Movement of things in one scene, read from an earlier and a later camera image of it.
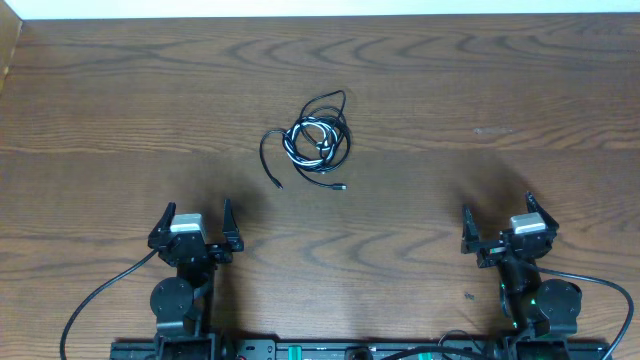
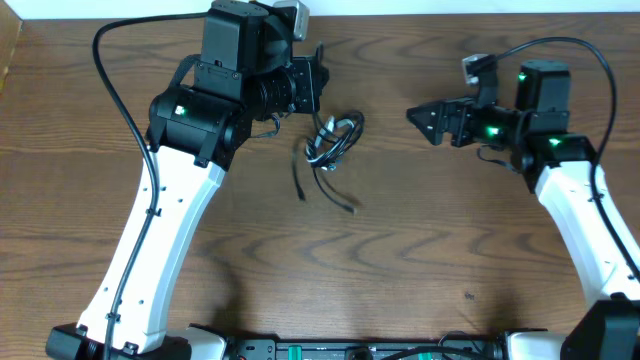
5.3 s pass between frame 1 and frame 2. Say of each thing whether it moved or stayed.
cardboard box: stayed
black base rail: stayed
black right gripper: moved
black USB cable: moved
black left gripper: moved
